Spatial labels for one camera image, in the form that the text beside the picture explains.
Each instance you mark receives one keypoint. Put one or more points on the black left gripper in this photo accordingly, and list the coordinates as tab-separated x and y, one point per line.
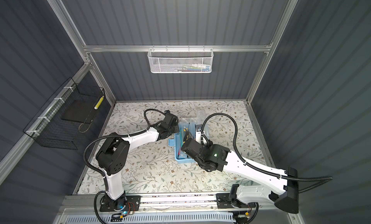
177	128

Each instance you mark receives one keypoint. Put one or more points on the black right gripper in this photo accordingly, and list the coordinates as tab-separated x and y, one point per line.
207	146

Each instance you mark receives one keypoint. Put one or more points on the light blue plastic tool box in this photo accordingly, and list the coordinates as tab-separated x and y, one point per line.
182	158

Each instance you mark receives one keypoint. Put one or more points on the clear tool box lid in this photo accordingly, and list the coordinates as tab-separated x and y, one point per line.
197	116

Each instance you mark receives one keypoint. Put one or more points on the teal utility knife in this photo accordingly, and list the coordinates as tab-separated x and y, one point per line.
183	135

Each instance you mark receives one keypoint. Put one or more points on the yellow black utility knife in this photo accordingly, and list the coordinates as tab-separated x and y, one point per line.
188	133

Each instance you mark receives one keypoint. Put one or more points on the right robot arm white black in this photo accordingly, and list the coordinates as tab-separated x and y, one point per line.
273	188

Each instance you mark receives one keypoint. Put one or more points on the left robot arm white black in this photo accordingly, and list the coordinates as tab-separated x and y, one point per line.
113	154

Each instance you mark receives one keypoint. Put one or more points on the items in white basket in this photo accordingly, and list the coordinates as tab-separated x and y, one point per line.
194	68

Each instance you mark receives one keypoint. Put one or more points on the yellow green tube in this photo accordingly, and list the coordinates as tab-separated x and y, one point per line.
99	102

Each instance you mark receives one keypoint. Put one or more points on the black pad in basket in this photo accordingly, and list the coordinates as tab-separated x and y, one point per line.
80	111

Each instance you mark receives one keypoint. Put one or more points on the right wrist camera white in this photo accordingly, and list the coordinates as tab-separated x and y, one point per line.
200	135

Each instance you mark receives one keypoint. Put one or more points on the white wire mesh basket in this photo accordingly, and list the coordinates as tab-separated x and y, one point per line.
164	62

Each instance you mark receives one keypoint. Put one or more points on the black wire mesh basket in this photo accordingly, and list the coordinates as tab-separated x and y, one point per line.
65	122

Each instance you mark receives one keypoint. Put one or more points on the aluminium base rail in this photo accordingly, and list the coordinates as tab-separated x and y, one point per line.
148	202

